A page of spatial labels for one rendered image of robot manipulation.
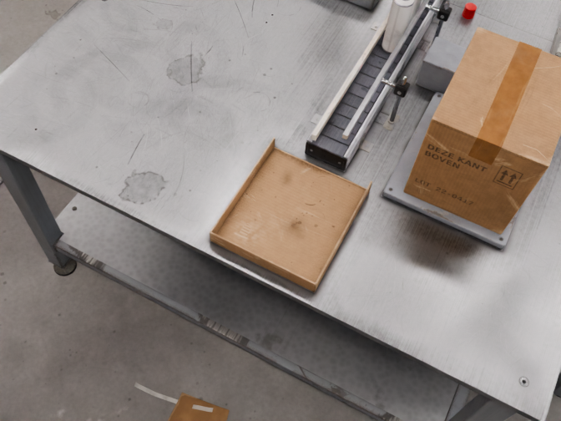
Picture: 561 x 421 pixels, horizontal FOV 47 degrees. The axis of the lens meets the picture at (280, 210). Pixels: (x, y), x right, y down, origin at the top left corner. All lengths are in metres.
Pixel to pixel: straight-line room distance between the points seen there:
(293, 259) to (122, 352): 0.98
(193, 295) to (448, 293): 0.90
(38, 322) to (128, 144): 0.94
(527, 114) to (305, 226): 0.52
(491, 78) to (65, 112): 1.01
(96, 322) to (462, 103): 1.46
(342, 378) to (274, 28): 1.03
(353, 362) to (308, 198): 0.67
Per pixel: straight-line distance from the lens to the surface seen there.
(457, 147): 1.35
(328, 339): 2.01
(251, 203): 1.48
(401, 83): 1.56
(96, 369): 2.25
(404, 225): 1.50
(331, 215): 1.48
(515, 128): 1.36
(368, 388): 1.98
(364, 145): 1.61
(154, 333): 2.26
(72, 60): 1.82
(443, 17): 1.78
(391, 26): 1.71
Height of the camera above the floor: 2.10
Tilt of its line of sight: 59 degrees down
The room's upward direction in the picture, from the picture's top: 5 degrees clockwise
